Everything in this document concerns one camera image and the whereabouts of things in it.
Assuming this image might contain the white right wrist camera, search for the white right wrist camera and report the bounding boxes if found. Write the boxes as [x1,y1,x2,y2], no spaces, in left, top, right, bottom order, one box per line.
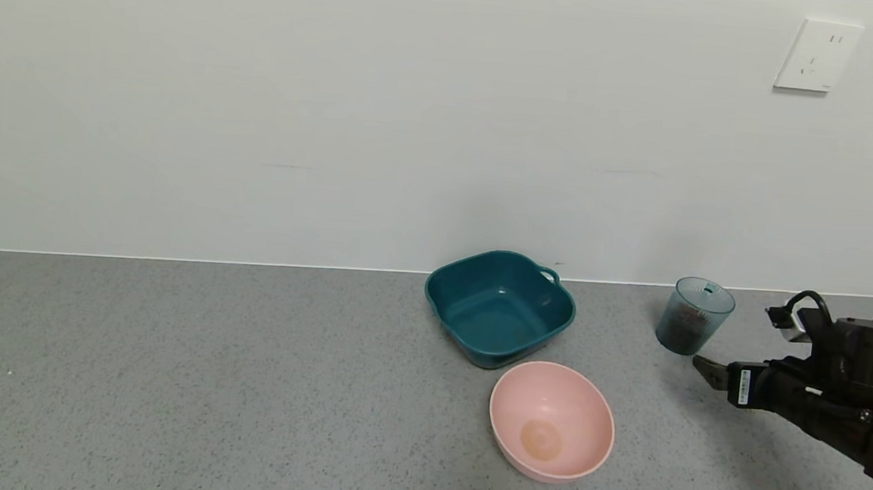
[763,305,816,345]

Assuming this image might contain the pink plastic bowl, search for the pink plastic bowl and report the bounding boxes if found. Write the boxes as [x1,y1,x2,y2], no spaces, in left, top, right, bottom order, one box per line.
[485,358,620,488]

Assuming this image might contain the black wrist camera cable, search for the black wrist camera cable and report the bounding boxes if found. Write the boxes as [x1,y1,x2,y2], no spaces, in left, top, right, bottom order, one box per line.
[783,288,837,329]

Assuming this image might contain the dark brown coffee beans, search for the dark brown coffee beans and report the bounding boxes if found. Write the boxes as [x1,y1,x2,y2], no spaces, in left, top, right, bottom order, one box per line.
[660,302,716,355]

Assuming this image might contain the translucent blue-grey measuring cup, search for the translucent blue-grey measuring cup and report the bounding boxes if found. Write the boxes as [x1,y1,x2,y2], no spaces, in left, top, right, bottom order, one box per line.
[654,274,738,359]

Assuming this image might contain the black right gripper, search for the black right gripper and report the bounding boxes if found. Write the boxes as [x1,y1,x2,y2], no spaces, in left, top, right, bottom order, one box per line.
[688,351,826,431]

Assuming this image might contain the teal plastic basin with handle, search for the teal plastic basin with handle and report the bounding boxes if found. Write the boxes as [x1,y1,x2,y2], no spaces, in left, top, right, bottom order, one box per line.
[420,245,581,375]

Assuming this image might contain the white wall socket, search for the white wall socket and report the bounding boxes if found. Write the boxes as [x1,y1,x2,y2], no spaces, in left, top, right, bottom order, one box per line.
[773,17,865,96]

